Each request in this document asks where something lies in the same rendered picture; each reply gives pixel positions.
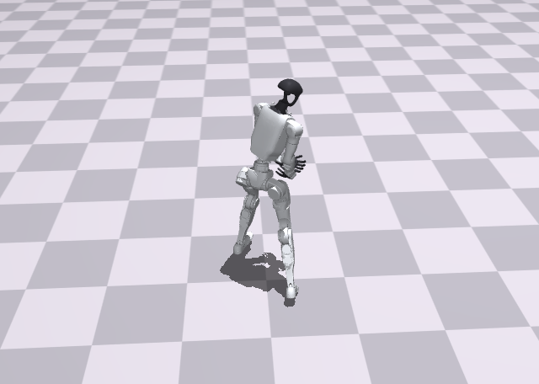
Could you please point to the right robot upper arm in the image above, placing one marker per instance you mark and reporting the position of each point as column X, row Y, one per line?
column 294, row 131

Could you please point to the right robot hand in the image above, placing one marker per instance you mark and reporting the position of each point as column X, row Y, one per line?
column 283, row 175

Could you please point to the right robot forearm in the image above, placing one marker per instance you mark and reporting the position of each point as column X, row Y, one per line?
column 290, row 170

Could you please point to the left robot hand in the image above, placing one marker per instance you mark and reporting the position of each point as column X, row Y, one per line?
column 297, row 163

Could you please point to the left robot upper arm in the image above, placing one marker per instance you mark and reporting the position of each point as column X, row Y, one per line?
column 256, row 110

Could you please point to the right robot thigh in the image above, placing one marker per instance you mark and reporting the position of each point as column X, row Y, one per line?
column 278, row 191

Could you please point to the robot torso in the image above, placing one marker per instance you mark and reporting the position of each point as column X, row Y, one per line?
column 268, row 141

